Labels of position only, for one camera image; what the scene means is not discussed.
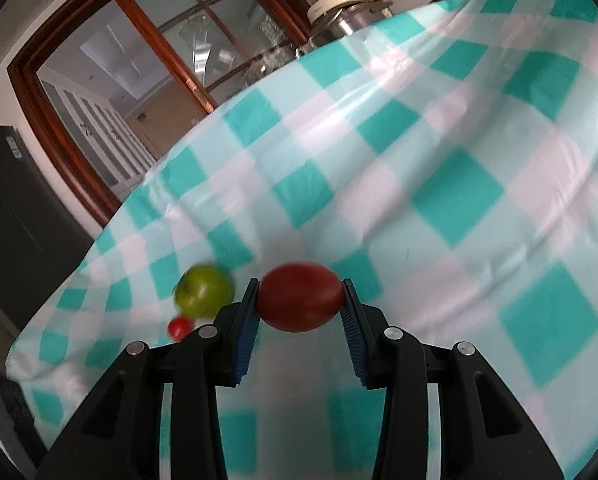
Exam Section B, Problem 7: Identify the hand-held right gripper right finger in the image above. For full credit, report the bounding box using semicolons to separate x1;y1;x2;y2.
341;277;566;480

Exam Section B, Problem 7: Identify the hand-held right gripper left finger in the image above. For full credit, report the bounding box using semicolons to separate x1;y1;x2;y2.
36;277;261;480

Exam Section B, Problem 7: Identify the smooth green tomato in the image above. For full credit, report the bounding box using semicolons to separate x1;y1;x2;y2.
174;263;235;319

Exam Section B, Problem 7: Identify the small red oval tomato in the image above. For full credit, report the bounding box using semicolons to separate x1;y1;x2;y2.
256;261;345;334
167;316;194;342

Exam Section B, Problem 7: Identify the teal pink checkered tablecloth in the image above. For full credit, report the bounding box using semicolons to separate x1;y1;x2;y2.
6;0;598;480

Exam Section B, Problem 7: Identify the black cabinet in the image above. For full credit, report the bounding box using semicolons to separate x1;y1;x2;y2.
0;125;94;331

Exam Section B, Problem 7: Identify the glass door panel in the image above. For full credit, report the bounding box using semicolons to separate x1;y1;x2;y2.
38;0;300;196

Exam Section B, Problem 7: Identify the white and steel rice cooker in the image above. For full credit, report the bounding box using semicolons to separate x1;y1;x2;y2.
306;0;395;43

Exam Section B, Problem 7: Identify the brown wooden door frame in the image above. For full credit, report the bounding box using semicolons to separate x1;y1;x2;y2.
6;0;310;228

